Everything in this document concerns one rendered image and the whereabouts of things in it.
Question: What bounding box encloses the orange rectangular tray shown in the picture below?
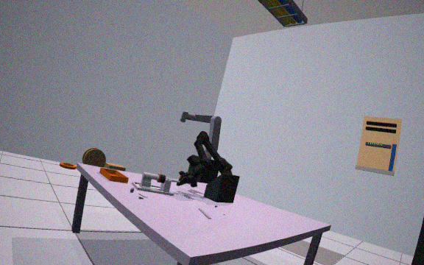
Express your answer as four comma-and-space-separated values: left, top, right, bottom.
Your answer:
99, 168, 129, 183

